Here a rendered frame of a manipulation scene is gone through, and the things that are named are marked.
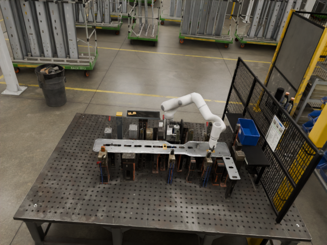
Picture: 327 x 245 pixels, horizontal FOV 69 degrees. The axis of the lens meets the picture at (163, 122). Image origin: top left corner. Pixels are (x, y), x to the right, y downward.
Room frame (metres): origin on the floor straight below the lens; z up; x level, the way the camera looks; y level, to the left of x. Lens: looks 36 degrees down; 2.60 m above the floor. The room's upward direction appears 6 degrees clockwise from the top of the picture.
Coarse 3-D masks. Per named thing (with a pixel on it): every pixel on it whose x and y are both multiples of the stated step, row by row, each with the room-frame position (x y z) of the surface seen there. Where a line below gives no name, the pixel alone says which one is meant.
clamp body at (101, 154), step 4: (100, 152) 1.59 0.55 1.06; (104, 152) 1.59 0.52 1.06; (100, 156) 1.54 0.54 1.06; (104, 156) 1.54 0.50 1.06; (100, 160) 1.52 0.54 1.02; (104, 160) 1.53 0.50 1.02; (100, 164) 1.52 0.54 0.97; (104, 164) 1.53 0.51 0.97; (100, 168) 1.57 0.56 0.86; (104, 168) 1.54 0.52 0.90; (108, 168) 1.61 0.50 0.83; (100, 172) 1.53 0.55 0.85; (104, 172) 1.54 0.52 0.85; (108, 172) 1.59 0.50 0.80; (100, 176) 1.53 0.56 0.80; (104, 176) 1.53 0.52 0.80; (108, 176) 1.58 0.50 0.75; (100, 180) 1.53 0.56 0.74; (104, 180) 1.53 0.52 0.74; (108, 180) 1.56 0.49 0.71
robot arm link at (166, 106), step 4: (184, 96) 2.14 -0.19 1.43; (188, 96) 2.14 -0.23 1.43; (172, 100) 2.32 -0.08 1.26; (176, 100) 2.25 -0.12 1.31; (180, 100) 2.09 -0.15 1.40; (184, 100) 2.09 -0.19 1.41; (188, 100) 2.10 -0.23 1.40; (164, 104) 2.34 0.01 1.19; (168, 104) 2.31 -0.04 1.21; (172, 104) 2.28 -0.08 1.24; (176, 104) 2.23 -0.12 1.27; (180, 104) 2.08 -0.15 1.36; (184, 104) 2.07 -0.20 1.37; (188, 104) 2.11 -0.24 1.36; (164, 108) 2.32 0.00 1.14; (168, 108) 2.30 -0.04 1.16; (172, 108) 2.29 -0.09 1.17
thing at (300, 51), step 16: (288, 16) 4.44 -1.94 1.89; (288, 32) 4.29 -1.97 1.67; (304, 32) 3.78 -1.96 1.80; (320, 32) 3.39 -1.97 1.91; (288, 48) 4.07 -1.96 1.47; (304, 48) 3.59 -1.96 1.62; (320, 48) 3.22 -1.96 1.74; (272, 64) 4.41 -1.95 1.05; (288, 64) 3.87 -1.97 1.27; (304, 64) 3.43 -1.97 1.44; (272, 80) 4.19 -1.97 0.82; (288, 80) 3.68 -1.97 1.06; (304, 80) 3.22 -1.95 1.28; (288, 96) 3.49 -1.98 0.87
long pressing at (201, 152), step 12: (96, 144) 1.75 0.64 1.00; (120, 144) 1.79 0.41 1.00; (132, 144) 1.81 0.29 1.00; (144, 144) 1.82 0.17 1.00; (156, 144) 1.84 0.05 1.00; (168, 144) 1.86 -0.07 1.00; (180, 144) 1.87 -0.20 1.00; (192, 144) 1.90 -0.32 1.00; (204, 144) 1.92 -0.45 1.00; (192, 156) 1.73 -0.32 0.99; (204, 156) 1.74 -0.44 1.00; (216, 156) 1.76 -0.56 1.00; (228, 156) 1.77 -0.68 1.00
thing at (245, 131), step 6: (240, 120) 2.24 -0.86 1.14; (246, 120) 2.24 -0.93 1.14; (252, 120) 2.23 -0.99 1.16; (240, 126) 2.10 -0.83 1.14; (246, 126) 2.24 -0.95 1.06; (252, 126) 2.18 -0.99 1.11; (240, 132) 2.05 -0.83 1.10; (246, 132) 2.16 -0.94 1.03; (252, 132) 2.13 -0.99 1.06; (240, 138) 2.00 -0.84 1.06; (246, 138) 1.94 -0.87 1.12; (252, 138) 1.94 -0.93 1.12; (258, 138) 1.94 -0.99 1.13; (246, 144) 1.94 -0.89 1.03; (252, 144) 1.94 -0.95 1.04
